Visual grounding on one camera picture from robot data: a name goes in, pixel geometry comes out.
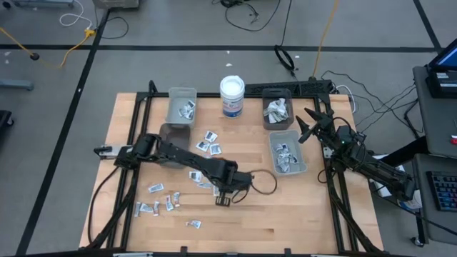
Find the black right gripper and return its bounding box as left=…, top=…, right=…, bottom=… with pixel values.
left=295, top=108, right=338, bottom=144

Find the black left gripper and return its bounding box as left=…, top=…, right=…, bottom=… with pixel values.
left=215, top=169, right=253, bottom=208

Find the white green packet pair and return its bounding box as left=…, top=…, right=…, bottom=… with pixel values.
left=269, top=98, right=289, bottom=117

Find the green striped bandage wrapper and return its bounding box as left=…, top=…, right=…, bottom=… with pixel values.
left=263, top=106, right=281, bottom=125

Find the light grey plastic bin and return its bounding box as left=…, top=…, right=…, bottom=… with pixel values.
left=268, top=128, right=308, bottom=177
left=164, top=86, right=199, bottom=129

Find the black perforated box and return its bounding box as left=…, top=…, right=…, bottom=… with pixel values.
left=245, top=79, right=333, bottom=96

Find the dark translucent plastic bin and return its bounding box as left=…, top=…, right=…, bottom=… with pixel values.
left=261, top=88, right=295, bottom=131
left=159, top=122, right=192, bottom=169

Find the white disinfecting wipes canister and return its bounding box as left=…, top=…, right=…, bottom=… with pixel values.
left=219, top=74, right=247, bottom=119

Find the black diagonal bar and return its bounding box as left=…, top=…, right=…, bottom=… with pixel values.
left=378, top=136, right=429, bottom=168

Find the grey cart top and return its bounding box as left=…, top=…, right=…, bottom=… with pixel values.
left=412, top=65, right=457, bottom=158

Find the lying wipes canister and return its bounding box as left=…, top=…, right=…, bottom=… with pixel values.
left=398, top=198, right=425, bottom=211

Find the black desktop device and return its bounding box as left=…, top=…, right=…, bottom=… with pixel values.
left=423, top=69, right=457, bottom=100

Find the black keyboard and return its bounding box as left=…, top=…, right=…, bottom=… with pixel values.
left=426, top=170, right=457, bottom=213

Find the black laptop screen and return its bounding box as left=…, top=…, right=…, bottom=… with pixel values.
left=427, top=38, right=457, bottom=71

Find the grey desk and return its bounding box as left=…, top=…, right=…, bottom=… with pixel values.
left=412, top=153, right=457, bottom=247

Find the grey floor bar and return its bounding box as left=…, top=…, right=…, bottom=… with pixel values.
left=0, top=79, right=36, bottom=91

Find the grey flat case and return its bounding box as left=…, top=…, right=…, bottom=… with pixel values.
left=11, top=0, right=75, bottom=9

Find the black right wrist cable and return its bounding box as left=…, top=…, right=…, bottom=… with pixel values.
left=331, top=116, right=355, bottom=135

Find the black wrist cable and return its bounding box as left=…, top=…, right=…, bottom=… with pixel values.
left=231, top=168, right=278, bottom=204
left=331, top=116, right=355, bottom=135

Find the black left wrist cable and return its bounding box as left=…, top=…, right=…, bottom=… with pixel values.
left=231, top=168, right=278, bottom=204

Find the black coiled cable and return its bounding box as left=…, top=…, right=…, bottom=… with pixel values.
left=273, top=44, right=298, bottom=79

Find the yellow hanging cable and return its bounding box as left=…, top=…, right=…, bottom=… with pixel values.
left=311, top=0, right=341, bottom=79

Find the black floor cable bundle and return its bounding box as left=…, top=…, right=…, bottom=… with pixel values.
left=211, top=0, right=294, bottom=34

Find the yellow floor cable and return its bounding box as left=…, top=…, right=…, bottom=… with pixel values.
left=0, top=26, right=97, bottom=69

